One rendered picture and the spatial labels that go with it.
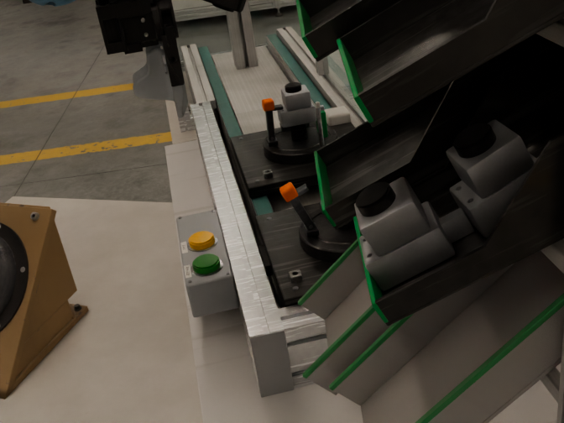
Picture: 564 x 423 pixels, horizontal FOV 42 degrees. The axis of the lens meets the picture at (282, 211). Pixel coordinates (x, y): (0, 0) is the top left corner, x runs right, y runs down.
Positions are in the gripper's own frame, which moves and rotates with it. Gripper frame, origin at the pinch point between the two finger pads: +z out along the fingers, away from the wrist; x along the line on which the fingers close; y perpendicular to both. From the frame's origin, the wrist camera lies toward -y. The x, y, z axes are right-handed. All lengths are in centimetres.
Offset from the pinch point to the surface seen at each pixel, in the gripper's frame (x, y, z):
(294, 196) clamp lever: -4.1, -12.3, 17.5
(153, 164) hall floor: -269, 20, 124
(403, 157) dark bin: 23.6, -19.3, 0.9
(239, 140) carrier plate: -48, -10, 26
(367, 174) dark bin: 22.5, -15.9, 2.5
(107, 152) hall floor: -297, 44, 124
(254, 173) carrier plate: -32.3, -10.0, 26.4
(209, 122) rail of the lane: -63, -5, 27
